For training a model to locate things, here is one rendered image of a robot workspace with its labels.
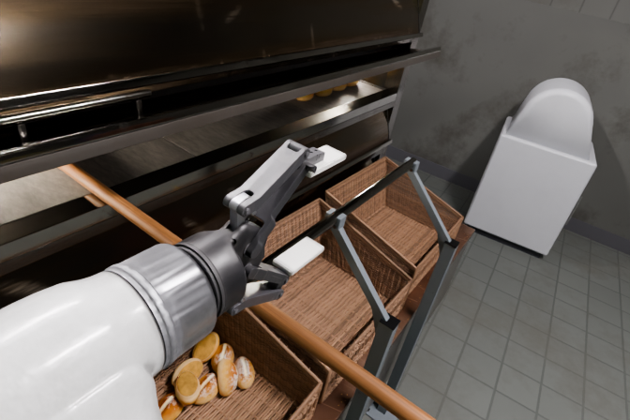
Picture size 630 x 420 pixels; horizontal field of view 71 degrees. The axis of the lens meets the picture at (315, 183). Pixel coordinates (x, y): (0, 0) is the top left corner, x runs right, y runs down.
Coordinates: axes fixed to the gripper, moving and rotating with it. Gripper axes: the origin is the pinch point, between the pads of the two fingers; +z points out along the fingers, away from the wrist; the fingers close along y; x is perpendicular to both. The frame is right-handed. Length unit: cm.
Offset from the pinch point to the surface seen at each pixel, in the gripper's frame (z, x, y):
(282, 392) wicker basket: 33, -17, 90
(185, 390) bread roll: 10, -33, 82
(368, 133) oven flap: 134, -56, 48
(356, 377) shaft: 5.1, 10.0, 29.1
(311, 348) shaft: 4.8, 1.6, 29.5
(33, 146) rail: -13.9, -40.7, 5.6
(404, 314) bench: 90, -3, 92
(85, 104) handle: -3.2, -45.2, 2.8
